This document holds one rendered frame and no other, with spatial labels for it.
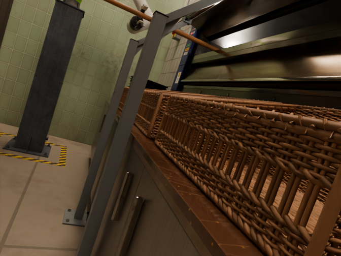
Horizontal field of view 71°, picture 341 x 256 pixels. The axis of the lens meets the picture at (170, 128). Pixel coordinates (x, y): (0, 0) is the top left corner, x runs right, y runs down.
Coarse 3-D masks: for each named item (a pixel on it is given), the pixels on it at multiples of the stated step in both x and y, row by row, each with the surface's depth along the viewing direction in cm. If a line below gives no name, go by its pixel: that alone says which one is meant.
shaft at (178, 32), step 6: (108, 0) 142; (114, 0) 143; (120, 6) 145; (126, 6) 146; (132, 12) 148; (138, 12) 148; (144, 18) 151; (150, 18) 151; (174, 30) 158; (180, 30) 159; (186, 36) 161; (192, 36) 163; (198, 42) 164; (204, 42) 166; (210, 48) 168; (216, 48) 169
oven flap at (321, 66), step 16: (304, 48) 98; (320, 48) 91; (336, 48) 84; (208, 64) 179; (224, 64) 154; (240, 64) 136; (256, 64) 122; (272, 64) 110; (288, 64) 100; (304, 64) 92; (320, 64) 85; (336, 64) 79; (192, 80) 177; (208, 80) 153; (224, 80) 134; (240, 80) 120; (256, 80) 108; (272, 80) 98; (288, 80) 90; (304, 80) 84; (320, 80) 78; (336, 80) 73
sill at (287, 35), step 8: (320, 24) 90; (328, 24) 87; (336, 24) 84; (288, 32) 105; (296, 32) 100; (304, 32) 96; (312, 32) 93; (320, 32) 89; (256, 40) 125; (264, 40) 119; (272, 40) 113; (280, 40) 108; (224, 48) 155; (232, 48) 146; (240, 48) 138; (200, 56) 188; (208, 56) 175
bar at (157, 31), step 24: (216, 0) 76; (168, 24) 74; (144, 48) 71; (120, 72) 116; (144, 72) 72; (120, 96) 118; (120, 120) 73; (120, 144) 74; (96, 168) 121; (96, 192) 77; (72, 216) 123; (96, 216) 76
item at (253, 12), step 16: (224, 0) 140; (240, 0) 133; (256, 0) 126; (272, 0) 120; (288, 0) 114; (208, 16) 168; (224, 16) 157; (240, 16) 147; (256, 16) 139; (208, 32) 191
